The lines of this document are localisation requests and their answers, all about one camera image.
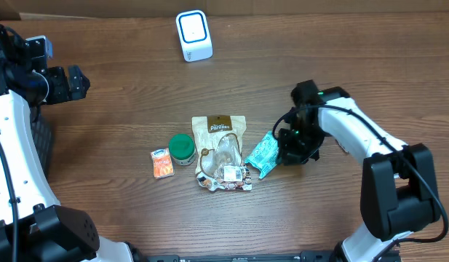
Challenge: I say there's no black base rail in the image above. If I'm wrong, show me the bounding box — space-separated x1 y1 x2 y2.
145 250 343 262

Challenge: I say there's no green lid jar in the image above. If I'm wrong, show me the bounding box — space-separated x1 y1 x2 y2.
168 134 196 166

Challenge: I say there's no grey plastic mesh basket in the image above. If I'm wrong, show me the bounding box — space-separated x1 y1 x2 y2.
31 114 55 178

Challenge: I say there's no brown cardboard backdrop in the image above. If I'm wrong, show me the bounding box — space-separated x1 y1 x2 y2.
0 0 449 20

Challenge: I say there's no teal wet wipes pack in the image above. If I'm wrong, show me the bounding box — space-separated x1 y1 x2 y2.
245 131 279 180

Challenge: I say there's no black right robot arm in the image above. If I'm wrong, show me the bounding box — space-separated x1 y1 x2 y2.
272 80 449 261

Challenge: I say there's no white barcode scanner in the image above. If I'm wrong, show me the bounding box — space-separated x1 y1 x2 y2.
175 9 213 63

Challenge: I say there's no brown Pantree snack pouch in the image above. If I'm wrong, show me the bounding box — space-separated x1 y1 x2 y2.
191 115 253 191

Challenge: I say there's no orange Kleenex tissue pack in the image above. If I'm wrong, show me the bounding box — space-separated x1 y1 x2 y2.
151 148 175 179

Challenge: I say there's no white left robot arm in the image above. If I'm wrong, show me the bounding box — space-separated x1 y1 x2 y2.
0 24 143 261

